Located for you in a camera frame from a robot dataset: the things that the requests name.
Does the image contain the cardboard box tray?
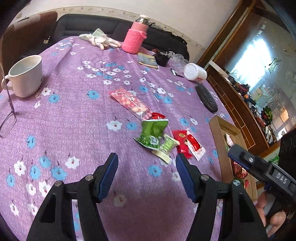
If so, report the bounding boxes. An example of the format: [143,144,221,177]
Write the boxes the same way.
[209,116,257,201]

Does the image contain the red white snack packet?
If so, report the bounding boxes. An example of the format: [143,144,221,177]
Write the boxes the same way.
[185,130,206,162]
[225,133,234,147]

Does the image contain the red cartoon face snack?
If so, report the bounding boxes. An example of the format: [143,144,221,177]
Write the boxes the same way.
[172,130,193,159]

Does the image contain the small red candy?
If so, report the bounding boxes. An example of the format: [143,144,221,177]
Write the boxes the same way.
[149,112,166,120]

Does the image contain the dark red foil snack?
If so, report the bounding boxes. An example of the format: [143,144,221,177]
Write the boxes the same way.
[232,162,248,179]

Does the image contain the light green snack packet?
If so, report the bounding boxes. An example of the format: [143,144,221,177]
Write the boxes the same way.
[152,133,180,164]

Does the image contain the person right hand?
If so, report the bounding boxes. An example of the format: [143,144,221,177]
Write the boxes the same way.
[255,191,287,237]

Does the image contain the black textured glasses case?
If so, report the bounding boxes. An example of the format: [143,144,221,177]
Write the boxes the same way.
[195,83,218,113]

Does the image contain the wooden brick pattern cabinet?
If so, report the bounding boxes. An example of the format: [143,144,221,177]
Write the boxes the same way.
[198,1,295,157]

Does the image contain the white plastic jar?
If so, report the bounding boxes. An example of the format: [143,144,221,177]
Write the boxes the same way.
[184,63,207,82]

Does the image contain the purple floral tablecloth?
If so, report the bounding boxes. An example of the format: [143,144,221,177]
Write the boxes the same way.
[1,37,221,240]

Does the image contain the clear glass cup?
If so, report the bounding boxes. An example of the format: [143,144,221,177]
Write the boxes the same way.
[170,54,189,74]

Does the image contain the pink checkered snack packet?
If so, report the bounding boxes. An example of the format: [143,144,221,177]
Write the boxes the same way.
[110,88,152,121]

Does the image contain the small black container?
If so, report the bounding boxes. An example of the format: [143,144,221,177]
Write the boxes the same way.
[154,51,170,67]

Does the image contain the white ceramic mug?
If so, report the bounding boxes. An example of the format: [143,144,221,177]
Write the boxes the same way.
[1,55,43,98]

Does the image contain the small notebook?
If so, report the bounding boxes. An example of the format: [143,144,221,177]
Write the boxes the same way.
[137,52,159,69]

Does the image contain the black sofa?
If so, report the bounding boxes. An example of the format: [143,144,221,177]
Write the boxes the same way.
[50,14,190,60]

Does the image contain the pink sleeved thermos bottle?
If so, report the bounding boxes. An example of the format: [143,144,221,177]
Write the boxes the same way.
[121,15,149,54]

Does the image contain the brown armchair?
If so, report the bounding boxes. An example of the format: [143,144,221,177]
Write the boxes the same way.
[1,10,58,77]

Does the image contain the white cloth gloves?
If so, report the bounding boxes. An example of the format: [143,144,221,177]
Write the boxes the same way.
[79,28,121,50]

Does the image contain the purple frame eyeglasses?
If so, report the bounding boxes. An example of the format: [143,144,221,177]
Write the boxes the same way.
[1,64,16,139]

